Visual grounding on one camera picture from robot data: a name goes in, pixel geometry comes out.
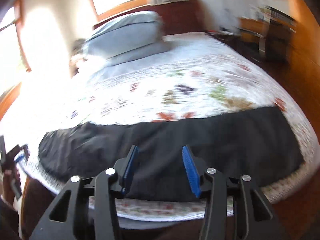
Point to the floral quilted bedspread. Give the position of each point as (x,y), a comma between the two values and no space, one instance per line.
(198,77)

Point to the grey blue pillow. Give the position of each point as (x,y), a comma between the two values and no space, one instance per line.
(125,33)
(138,53)

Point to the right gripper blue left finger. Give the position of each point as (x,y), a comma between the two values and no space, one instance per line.
(125,168)

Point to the black pants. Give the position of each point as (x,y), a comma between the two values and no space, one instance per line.
(257,142)

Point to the metal frame chair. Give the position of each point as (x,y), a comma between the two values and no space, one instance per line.
(271,33)

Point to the lower grey blue pillow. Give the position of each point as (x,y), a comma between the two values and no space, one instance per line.
(138,53)

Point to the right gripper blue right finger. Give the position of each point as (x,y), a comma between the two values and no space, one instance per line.
(195,171)

